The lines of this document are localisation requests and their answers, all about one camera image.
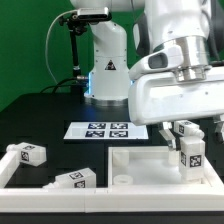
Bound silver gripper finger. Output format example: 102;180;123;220
159;122;178;151
214;114;224;144

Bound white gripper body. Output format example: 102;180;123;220
128;67;224;125

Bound white square tabletop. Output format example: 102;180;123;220
108;146;223;188

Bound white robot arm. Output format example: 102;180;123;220
70;0;224;125

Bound white U-shaped fence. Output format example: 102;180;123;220
0;148;224;214

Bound white marker sheet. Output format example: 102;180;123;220
64;122;148;140

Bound black cables at base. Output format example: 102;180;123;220
39;75;90;94

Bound silver camera on stand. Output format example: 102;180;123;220
77;7;111;21

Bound black camera stand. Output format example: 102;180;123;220
58;14;88;95

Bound grey camera cable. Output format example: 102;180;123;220
45;9;79;86

